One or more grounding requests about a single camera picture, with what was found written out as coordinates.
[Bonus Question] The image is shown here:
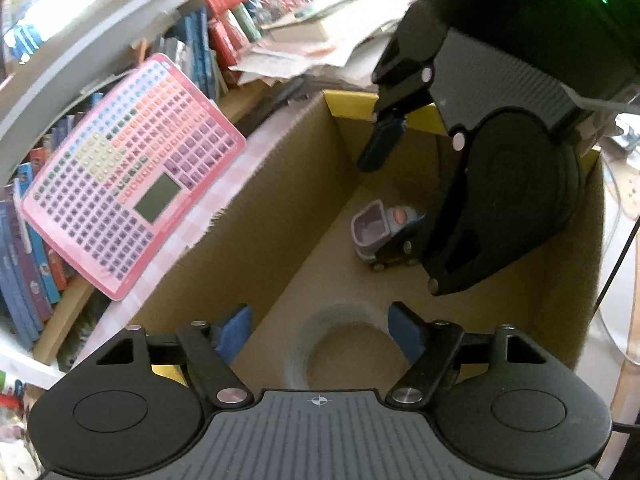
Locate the black cable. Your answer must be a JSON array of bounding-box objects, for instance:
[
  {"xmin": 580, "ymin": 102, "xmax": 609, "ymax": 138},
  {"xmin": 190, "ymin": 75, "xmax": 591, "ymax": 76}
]
[{"xmin": 592, "ymin": 217, "xmax": 640, "ymax": 311}]

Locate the pink learning tablet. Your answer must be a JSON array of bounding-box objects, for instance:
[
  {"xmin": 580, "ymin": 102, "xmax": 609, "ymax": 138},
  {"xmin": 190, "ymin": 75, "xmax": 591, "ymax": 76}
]
[{"xmin": 21, "ymin": 52, "xmax": 247, "ymax": 302}]

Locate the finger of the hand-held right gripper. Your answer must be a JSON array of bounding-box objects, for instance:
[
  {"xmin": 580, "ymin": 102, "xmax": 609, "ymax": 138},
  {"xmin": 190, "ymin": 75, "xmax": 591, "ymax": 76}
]
[
  {"xmin": 356, "ymin": 5, "xmax": 467, "ymax": 172},
  {"xmin": 371, "ymin": 182, "xmax": 542, "ymax": 297}
]

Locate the yellow cardboard box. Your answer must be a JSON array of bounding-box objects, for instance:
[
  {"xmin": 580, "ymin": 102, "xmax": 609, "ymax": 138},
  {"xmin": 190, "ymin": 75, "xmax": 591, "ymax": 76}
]
[{"xmin": 125, "ymin": 89, "xmax": 606, "ymax": 393}]

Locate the white bookshelf frame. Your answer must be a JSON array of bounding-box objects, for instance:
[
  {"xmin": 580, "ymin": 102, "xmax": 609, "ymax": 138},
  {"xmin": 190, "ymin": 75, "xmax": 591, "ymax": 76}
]
[{"xmin": 0, "ymin": 0, "xmax": 251, "ymax": 181}]

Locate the stack of loose papers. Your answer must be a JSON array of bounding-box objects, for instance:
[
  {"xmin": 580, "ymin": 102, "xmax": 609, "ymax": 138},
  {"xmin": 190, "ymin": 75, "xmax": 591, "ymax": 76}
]
[{"xmin": 227, "ymin": 0, "xmax": 416, "ymax": 91}]

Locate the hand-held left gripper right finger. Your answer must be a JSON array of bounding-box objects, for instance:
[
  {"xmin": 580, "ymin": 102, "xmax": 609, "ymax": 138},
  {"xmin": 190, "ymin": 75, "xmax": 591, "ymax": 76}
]
[{"xmin": 387, "ymin": 301, "xmax": 548, "ymax": 406}]

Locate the thick beige book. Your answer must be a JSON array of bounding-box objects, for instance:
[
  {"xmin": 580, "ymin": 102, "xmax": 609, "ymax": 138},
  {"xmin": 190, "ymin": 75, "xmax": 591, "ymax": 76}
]
[{"xmin": 260, "ymin": 0, "xmax": 363, "ymax": 43}]

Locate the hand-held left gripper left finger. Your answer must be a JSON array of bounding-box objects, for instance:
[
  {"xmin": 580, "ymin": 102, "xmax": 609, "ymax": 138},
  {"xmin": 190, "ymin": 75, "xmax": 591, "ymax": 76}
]
[{"xmin": 95, "ymin": 304, "xmax": 253, "ymax": 408}]

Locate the row of colourful books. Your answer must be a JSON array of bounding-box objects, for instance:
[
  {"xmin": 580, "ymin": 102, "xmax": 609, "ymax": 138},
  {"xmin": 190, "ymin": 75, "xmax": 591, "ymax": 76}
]
[{"xmin": 0, "ymin": 7, "xmax": 231, "ymax": 356}]

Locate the grey tape roll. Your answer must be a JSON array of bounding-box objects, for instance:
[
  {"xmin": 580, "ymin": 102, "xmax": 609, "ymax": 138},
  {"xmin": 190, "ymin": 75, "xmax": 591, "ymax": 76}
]
[{"xmin": 282, "ymin": 301, "xmax": 411, "ymax": 390}]

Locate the small purple toy car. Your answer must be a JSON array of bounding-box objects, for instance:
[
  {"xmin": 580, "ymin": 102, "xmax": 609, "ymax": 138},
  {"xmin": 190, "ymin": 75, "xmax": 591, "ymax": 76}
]
[{"xmin": 351, "ymin": 201, "xmax": 427, "ymax": 263}]

